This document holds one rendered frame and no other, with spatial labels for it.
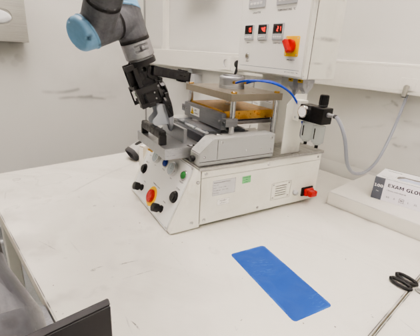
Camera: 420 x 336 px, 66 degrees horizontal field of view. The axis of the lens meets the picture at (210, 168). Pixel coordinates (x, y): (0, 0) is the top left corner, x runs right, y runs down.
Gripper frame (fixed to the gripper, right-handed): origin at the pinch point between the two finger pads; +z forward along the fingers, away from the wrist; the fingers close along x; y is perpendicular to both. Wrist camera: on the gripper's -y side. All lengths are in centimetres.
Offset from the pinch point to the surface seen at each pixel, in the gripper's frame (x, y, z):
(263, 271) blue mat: 39.6, 3.6, 25.6
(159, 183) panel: 0.9, 9.8, 14.6
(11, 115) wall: -136, 47, 5
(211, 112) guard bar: 5.8, -10.6, -1.0
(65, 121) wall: -142, 21, 21
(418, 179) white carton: 37, -60, 37
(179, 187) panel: 12.1, 7.7, 12.4
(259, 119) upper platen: 10.0, -23.4, 5.6
